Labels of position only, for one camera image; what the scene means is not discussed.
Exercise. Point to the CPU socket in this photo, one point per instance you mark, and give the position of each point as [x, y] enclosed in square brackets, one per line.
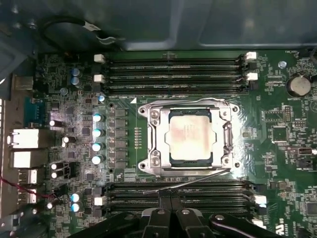
[151, 155]

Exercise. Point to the round coin battery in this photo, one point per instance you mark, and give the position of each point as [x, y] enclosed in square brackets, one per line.
[298, 85]

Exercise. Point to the black RAM slot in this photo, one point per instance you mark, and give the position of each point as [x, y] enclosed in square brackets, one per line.
[173, 68]
[173, 78]
[119, 211]
[128, 186]
[128, 195]
[128, 204]
[173, 87]
[173, 60]

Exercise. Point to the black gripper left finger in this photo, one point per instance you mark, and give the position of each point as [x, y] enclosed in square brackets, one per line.
[153, 223]

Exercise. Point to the thin metal locking lever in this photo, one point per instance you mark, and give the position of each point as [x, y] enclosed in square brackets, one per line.
[183, 102]
[198, 178]

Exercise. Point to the green motherboard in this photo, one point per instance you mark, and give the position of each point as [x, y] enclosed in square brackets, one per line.
[284, 173]

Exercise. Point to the blue port connector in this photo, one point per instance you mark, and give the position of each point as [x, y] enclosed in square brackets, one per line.
[36, 111]

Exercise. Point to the silver metal port block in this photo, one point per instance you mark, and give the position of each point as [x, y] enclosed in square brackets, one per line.
[24, 138]
[23, 160]

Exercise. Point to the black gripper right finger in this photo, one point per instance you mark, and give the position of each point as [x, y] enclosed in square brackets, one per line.
[188, 223]

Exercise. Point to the silver CPU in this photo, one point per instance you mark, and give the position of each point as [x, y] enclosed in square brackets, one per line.
[192, 138]

